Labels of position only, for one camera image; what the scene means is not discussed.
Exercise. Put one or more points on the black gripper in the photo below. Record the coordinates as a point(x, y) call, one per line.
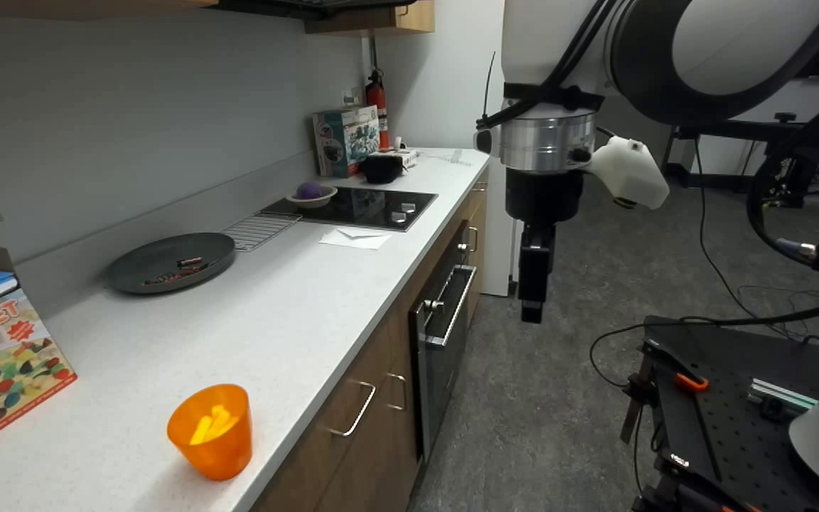
point(544, 195)

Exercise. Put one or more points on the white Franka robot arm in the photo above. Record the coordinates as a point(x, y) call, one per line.
point(752, 44)

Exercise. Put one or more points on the silver cooktop knob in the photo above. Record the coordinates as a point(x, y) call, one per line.
point(406, 206)
point(398, 216)

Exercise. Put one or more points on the black pot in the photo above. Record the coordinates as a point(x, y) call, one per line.
point(382, 170)

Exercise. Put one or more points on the black glass cooktop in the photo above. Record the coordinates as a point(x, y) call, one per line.
point(361, 202)

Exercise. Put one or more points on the colourful upright box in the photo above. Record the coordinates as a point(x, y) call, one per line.
point(345, 141)

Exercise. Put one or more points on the beige bowl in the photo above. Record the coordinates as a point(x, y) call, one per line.
point(310, 202)

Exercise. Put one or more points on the red fire extinguisher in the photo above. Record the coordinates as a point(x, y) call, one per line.
point(376, 100)

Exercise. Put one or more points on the purple toy in bowl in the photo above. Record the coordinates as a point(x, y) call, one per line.
point(310, 188)

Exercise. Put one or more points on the pale teal bar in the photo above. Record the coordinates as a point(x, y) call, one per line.
point(782, 393)

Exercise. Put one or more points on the black background equipment stand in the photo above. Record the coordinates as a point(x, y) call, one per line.
point(779, 142)

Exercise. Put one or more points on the black robot table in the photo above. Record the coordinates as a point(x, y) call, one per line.
point(760, 445)

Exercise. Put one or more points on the wooden upper cabinet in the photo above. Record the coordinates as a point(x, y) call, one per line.
point(369, 17)

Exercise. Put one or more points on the orange plastic cup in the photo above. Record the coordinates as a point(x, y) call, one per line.
point(212, 435)

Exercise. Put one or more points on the dark range hood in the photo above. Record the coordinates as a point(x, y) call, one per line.
point(284, 5)

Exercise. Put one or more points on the black round pan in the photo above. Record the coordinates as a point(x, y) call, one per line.
point(169, 266)

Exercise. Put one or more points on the colourful toy set box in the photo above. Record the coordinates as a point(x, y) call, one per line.
point(0, 371)

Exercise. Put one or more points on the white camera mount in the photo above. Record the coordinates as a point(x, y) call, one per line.
point(630, 171)

